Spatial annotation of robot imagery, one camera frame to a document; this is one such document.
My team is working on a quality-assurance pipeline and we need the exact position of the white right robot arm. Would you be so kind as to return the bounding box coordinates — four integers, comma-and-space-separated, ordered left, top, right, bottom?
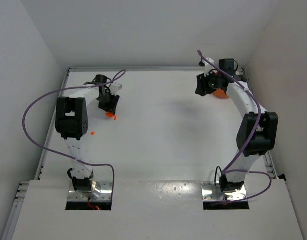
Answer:
195, 57, 279, 192

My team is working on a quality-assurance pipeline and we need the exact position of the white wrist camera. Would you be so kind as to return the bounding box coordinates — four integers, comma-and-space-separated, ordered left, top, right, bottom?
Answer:
109, 83, 123, 95
198, 58, 215, 77

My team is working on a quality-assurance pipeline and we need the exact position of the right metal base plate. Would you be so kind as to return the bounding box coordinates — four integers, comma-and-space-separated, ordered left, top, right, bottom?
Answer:
201, 181, 247, 203

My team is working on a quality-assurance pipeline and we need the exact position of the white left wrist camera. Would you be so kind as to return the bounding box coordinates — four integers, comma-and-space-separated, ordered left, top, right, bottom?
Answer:
109, 83, 123, 95

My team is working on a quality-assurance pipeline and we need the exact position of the metal base plate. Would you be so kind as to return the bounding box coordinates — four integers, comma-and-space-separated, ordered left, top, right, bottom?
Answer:
67, 181, 113, 203
201, 181, 247, 203

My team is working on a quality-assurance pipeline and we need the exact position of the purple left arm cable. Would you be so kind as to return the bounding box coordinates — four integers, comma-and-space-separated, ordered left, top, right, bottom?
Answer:
22, 69, 127, 198

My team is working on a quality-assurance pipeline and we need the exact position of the orange divided round container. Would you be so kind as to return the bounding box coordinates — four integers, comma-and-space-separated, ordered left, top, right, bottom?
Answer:
213, 89, 230, 100

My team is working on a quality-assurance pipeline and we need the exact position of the orange round lego piece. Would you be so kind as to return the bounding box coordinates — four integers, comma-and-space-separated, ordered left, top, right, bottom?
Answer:
105, 112, 115, 118

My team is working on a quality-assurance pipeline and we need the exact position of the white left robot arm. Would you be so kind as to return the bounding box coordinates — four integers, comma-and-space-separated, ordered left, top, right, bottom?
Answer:
55, 74, 123, 199

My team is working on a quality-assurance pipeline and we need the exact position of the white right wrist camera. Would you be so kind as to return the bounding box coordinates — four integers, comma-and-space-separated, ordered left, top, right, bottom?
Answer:
198, 58, 215, 77

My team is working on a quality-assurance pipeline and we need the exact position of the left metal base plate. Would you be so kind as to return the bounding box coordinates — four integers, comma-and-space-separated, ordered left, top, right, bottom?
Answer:
67, 181, 113, 203

